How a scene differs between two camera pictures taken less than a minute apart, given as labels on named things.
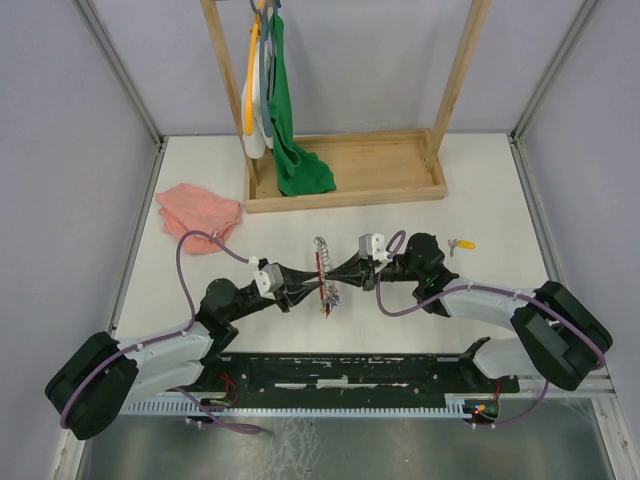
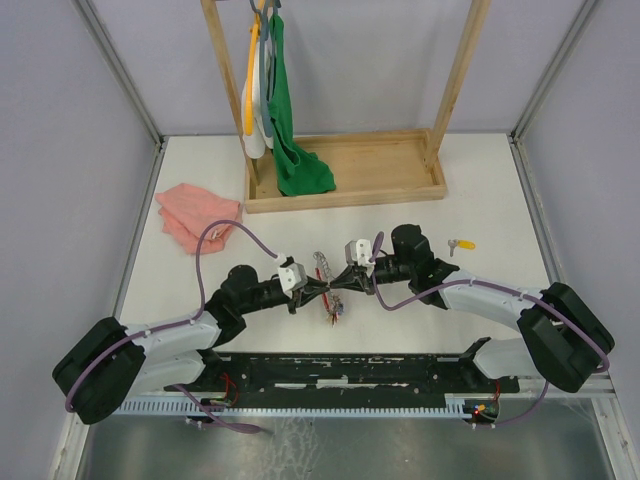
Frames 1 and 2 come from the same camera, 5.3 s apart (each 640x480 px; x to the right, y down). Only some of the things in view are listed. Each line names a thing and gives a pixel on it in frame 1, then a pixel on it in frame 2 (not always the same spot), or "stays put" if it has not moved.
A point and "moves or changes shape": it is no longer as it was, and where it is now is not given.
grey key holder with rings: [328, 296] moves or changes shape
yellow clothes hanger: [250, 71] stays put
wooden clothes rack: [367, 168] stays put
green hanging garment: [298, 171] stays put
